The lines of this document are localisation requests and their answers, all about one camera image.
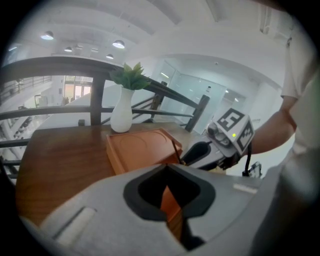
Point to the person's right forearm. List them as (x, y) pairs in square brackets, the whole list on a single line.
[(270, 137)]

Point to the black pendant lamp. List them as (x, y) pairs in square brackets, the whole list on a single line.
[(47, 35), (109, 56), (118, 44), (68, 49)]

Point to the distant metal railing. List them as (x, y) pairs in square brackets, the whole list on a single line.
[(30, 81)]

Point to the small grey gripper camera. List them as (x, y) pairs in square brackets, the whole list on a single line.
[(217, 133)]

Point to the orange wooden tray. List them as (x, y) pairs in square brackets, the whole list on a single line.
[(140, 150)]

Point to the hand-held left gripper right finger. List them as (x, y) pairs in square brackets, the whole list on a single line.
[(225, 200)]

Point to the white vase with green plant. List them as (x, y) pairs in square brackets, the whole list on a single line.
[(122, 115)]

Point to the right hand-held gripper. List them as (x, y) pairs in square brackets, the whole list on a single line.
[(240, 130)]

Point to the white security camera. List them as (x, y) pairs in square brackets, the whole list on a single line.
[(209, 88)]

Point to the large window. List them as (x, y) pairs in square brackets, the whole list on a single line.
[(80, 91)]

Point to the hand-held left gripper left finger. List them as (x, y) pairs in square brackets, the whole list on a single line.
[(100, 215)]

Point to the person in white shirt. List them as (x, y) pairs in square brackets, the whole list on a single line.
[(300, 75)]

